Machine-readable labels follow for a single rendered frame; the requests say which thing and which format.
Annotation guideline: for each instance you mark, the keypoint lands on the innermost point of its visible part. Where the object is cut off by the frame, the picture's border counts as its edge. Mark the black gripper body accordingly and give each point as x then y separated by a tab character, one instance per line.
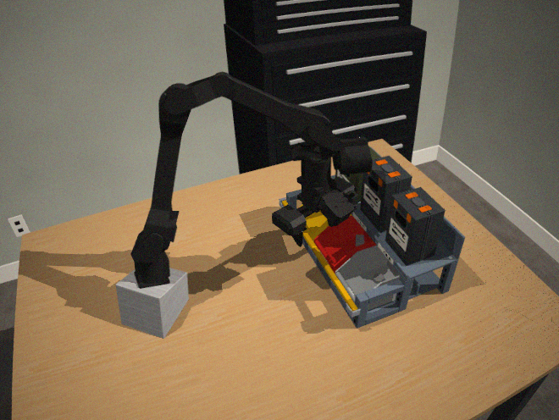
291	220

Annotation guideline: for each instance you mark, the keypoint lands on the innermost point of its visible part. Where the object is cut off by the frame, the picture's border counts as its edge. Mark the red open bin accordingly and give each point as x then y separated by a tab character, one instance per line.
339	242

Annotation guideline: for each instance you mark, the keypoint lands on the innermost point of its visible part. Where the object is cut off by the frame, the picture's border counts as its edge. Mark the yellow long thin bar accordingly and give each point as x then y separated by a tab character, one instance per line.
330	272

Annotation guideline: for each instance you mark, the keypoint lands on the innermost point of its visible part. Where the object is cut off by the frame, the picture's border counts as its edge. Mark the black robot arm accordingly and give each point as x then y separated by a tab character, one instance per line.
350	156

